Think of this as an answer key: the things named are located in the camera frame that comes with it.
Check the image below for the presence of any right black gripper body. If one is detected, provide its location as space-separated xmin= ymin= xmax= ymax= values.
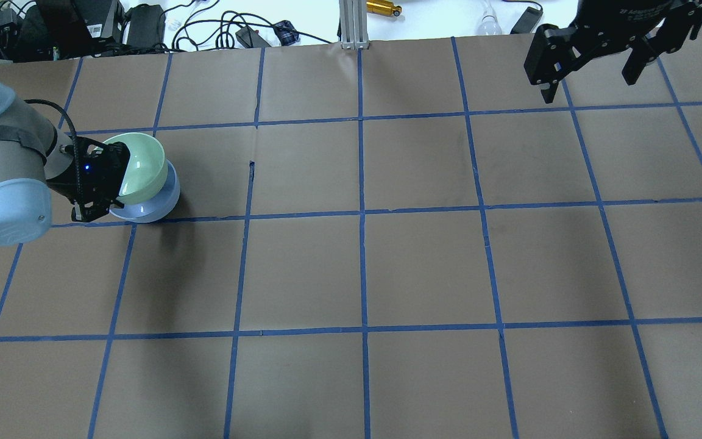
xmin=573 ymin=1 xmax=662 ymax=47

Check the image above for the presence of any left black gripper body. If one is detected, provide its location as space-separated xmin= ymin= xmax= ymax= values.
xmin=46 ymin=137 xmax=131 ymax=208

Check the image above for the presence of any green ceramic bowl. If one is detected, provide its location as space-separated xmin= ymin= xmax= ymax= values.
xmin=105 ymin=132 xmax=168 ymax=205

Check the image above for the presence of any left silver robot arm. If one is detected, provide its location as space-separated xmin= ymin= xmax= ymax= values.
xmin=0 ymin=82 xmax=132 ymax=246

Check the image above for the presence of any blue ceramic bowl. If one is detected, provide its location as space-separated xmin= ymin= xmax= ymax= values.
xmin=109 ymin=160 xmax=181 ymax=223

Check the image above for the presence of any black power brick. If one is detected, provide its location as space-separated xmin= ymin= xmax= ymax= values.
xmin=510 ymin=7 xmax=543 ymax=34

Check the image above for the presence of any white light bulb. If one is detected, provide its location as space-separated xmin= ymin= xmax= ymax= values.
xmin=477 ymin=1 xmax=503 ymax=36

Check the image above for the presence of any yellow hand tool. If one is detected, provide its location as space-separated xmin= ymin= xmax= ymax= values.
xmin=366 ymin=0 xmax=402 ymax=17

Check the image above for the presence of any black power adapter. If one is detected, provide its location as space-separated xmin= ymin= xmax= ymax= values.
xmin=235 ymin=27 xmax=271 ymax=48

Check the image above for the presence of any aluminium frame post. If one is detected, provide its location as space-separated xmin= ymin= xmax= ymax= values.
xmin=339 ymin=0 xmax=369 ymax=50

